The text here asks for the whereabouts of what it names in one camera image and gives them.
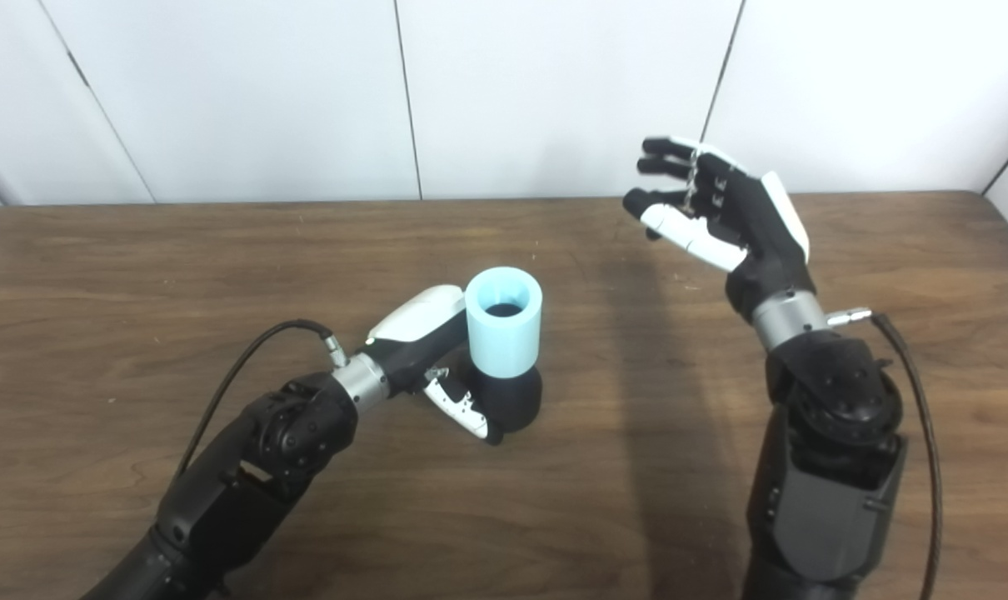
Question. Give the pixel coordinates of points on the black flared nozzle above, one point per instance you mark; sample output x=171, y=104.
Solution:
x=512, y=404

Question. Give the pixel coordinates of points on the light blue cylinder cup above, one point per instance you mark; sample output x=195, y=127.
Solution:
x=504, y=346

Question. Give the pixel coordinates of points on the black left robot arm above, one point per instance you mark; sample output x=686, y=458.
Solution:
x=254, y=475

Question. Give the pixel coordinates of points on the white and black right hand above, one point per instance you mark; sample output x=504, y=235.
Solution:
x=762, y=233

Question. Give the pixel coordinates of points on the white and black left hand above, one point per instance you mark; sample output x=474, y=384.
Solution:
x=416, y=321

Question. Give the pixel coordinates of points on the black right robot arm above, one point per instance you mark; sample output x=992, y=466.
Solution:
x=829, y=467

